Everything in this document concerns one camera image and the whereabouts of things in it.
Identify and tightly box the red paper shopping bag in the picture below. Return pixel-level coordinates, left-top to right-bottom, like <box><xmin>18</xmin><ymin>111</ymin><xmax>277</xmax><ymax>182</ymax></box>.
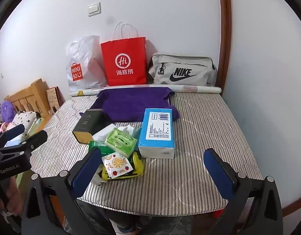
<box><xmin>101</xmin><ymin>21</ymin><xmax>148</xmax><ymax>87</ymax></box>

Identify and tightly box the purple cloth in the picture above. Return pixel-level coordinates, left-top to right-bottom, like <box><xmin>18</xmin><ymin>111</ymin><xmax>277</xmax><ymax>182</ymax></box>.
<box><xmin>90</xmin><ymin>87</ymin><xmax>181</xmax><ymax>123</ymax></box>

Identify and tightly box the green foil packet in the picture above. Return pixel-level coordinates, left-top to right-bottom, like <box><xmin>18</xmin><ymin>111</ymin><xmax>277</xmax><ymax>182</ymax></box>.
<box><xmin>89</xmin><ymin>141</ymin><xmax>112</xmax><ymax>157</ymax></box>

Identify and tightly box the grey sling bag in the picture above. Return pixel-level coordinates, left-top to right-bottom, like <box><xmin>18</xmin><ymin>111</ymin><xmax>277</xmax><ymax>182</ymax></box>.
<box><xmin>148</xmin><ymin>52</ymin><xmax>217</xmax><ymax>87</ymax></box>

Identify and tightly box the green cassette print wipe pack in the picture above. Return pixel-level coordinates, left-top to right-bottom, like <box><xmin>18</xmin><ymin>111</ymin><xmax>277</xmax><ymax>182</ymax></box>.
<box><xmin>105</xmin><ymin>127</ymin><xmax>138</xmax><ymax>157</ymax></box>

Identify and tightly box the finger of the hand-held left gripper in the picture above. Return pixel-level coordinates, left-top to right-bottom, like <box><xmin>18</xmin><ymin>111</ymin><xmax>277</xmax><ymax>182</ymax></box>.
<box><xmin>0</xmin><ymin>124</ymin><xmax>25</xmax><ymax>147</ymax></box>
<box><xmin>0</xmin><ymin>130</ymin><xmax>48</xmax><ymax>161</ymax></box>

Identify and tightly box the fruit print packet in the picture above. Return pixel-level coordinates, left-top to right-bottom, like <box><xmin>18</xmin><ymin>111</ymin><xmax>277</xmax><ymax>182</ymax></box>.
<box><xmin>102</xmin><ymin>152</ymin><xmax>134</xmax><ymax>179</ymax></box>

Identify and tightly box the white printed paper roll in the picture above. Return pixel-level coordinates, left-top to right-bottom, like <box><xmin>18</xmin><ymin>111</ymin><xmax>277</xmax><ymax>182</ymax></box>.
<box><xmin>68</xmin><ymin>85</ymin><xmax>222</xmax><ymax>97</ymax></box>

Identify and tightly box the light green blanket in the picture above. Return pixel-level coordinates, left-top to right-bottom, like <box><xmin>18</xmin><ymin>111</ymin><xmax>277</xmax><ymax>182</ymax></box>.
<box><xmin>15</xmin><ymin>170</ymin><xmax>31</xmax><ymax>196</ymax></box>

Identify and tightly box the yellow packet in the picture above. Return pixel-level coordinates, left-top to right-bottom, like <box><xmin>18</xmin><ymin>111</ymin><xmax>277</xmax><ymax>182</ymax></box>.
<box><xmin>102</xmin><ymin>152</ymin><xmax>144</xmax><ymax>180</ymax></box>

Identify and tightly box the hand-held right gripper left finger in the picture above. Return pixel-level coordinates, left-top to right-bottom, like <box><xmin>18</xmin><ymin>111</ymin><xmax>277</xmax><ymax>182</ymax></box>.
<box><xmin>21</xmin><ymin>147</ymin><xmax>112</xmax><ymax>235</ymax></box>

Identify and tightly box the striped quilted mattress pad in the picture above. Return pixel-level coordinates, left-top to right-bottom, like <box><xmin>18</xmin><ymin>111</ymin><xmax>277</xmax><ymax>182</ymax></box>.
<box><xmin>30</xmin><ymin>94</ymin><xmax>263</xmax><ymax>217</ymax></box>

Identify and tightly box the person's left hand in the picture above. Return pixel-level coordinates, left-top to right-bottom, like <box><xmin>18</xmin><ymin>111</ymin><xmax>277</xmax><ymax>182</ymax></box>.
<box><xmin>4</xmin><ymin>176</ymin><xmax>24</xmax><ymax>217</ymax></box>

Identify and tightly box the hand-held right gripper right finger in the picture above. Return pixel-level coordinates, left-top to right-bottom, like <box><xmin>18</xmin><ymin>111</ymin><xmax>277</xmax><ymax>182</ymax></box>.
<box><xmin>203</xmin><ymin>148</ymin><xmax>284</xmax><ymax>235</ymax></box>

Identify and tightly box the white wall switch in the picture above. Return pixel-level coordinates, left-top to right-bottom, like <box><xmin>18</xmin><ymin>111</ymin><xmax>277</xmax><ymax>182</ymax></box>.
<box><xmin>87</xmin><ymin>2</ymin><xmax>101</xmax><ymax>17</ymax></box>

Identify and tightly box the white dotted pillow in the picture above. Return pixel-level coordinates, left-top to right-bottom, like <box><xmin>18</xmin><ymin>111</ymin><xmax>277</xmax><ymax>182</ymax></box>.
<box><xmin>12</xmin><ymin>111</ymin><xmax>42</xmax><ymax>137</ymax></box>

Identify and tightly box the purple plush toy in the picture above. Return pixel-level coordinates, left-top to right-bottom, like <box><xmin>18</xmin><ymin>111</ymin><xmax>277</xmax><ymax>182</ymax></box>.
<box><xmin>0</xmin><ymin>100</ymin><xmax>17</xmax><ymax>124</ymax></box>

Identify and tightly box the white plastic shopping bag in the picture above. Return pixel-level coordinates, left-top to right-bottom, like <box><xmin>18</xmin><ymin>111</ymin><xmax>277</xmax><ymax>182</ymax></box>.
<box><xmin>66</xmin><ymin>35</ymin><xmax>108</xmax><ymax>92</ymax></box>

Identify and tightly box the wooden headboard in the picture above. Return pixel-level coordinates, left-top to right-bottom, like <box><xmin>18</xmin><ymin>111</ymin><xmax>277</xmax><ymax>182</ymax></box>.
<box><xmin>5</xmin><ymin>78</ymin><xmax>52</xmax><ymax>125</ymax></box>

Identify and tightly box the dark green tin box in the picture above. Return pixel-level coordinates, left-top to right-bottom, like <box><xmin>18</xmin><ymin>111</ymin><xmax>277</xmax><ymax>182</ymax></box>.
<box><xmin>72</xmin><ymin>109</ymin><xmax>112</xmax><ymax>144</ymax></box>

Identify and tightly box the patterned book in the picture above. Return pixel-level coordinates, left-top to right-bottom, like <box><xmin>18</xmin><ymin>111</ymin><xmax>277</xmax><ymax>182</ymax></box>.
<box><xmin>46</xmin><ymin>87</ymin><xmax>61</xmax><ymax>114</ymax></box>

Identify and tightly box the blue tissue pack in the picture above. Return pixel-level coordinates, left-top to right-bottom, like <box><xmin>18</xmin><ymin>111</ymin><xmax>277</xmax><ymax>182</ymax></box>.
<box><xmin>138</xmin><ymin>108</ymin><xmax>175</xmax><ymax>158</ymax></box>

